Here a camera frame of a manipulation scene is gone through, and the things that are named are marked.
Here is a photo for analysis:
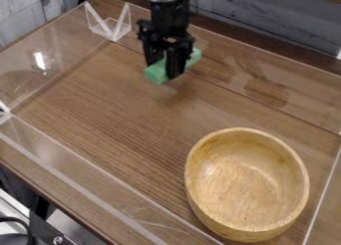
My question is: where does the black cable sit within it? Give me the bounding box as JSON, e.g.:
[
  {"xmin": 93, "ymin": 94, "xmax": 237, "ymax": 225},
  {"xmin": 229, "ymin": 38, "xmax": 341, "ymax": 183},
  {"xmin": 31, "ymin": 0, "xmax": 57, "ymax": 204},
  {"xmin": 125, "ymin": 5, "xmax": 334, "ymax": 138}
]
[{"xmin": 0, "ymin": 216, "xmax": 34, "ymax": 245}]

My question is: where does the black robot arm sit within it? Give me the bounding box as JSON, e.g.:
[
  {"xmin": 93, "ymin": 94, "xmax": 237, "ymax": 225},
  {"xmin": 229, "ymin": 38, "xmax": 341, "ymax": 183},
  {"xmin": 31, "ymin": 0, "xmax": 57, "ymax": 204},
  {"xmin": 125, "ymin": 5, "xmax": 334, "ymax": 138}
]
[{"xmin": 138, "ymin": 0, "xmax": 196, "ymax": 85}]

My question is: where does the brown wooden bowl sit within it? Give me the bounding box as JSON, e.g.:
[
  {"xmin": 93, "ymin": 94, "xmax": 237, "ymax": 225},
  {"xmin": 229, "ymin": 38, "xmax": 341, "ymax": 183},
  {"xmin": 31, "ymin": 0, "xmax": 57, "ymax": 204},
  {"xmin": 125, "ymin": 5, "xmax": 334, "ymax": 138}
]
[{"xmin": 184, "ymin": 127, "xmax": 311, "ymax": 243}]

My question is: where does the clear acrylic corner bracket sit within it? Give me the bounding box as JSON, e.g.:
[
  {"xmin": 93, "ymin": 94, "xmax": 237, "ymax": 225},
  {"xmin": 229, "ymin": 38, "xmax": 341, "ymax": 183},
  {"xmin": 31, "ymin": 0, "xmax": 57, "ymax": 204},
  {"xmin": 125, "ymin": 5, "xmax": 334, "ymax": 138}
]
[{"xmin": 85, "ymin": 2, "xmax": 133, "ymax": 42}]

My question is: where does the green rectangular block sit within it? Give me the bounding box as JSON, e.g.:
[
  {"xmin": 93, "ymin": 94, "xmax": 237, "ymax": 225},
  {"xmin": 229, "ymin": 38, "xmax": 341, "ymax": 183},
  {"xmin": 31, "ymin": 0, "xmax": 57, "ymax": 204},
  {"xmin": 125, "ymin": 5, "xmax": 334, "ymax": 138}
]
[{"xmin": 145, "ymin": 48, "xmax": 203, "ymax": 85}]

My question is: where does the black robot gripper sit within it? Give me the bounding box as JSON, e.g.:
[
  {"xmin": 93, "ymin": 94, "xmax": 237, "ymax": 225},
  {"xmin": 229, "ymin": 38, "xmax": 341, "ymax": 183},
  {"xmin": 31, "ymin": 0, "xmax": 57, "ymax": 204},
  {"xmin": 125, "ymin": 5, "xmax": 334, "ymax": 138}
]
[{"xmin": 138, "ymin": 0, "xmax": 195, "ymax": 80}]

